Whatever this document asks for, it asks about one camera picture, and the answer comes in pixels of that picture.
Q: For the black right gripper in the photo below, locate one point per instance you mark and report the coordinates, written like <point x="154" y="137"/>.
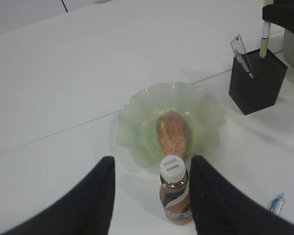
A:
<point x="281" y="13"/>

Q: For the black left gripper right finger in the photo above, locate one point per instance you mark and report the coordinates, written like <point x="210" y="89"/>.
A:
<point x="219" y="208"/>

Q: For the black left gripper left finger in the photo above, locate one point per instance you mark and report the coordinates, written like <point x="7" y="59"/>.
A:
<point x="86" y="209"/>

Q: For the beige grip pen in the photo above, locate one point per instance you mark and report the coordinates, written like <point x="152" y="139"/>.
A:
<point x="264" y="39"/>

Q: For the Nescafe coffee bottle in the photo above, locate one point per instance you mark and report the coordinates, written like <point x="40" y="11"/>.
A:
<point x="174" y="190"/>

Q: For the blue-grey grip pen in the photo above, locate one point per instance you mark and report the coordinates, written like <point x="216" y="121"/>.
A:
<point x="277" y="204"/>

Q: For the clear plastic ruler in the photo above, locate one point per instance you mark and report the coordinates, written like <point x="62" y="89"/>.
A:
<point x="238" y="47"/>

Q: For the grey grip white pen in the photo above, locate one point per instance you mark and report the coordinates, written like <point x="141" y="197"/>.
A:
<point x="245" y="63"/>

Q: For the sugar-dusted bread roll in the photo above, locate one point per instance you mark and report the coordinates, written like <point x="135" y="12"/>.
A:
<point x="172" y="134"/>

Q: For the green plastic woven basket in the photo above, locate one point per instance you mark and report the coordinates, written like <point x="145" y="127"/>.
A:
<point x="288" y="47"/>

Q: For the green wavy glass plate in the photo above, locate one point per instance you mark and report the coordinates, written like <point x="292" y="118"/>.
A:
<point x="137" y="120"/>

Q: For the black pen holder box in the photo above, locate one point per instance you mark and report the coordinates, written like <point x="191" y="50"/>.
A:
<point x="260" y="91"/>

